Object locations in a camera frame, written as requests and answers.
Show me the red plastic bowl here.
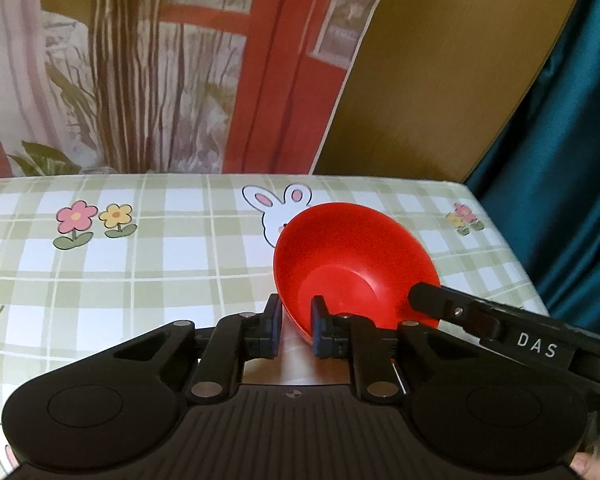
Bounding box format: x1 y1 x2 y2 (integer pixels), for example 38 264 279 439
273 203 440 340

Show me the printed chair backdrop curtain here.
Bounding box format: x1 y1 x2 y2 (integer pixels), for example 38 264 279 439
0 0 380 178

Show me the teal curtain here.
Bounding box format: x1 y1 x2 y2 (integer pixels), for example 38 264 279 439
466 0 600 335

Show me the checkered rabbit tablecloth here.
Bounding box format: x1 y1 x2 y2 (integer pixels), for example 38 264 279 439
0 174 545 479

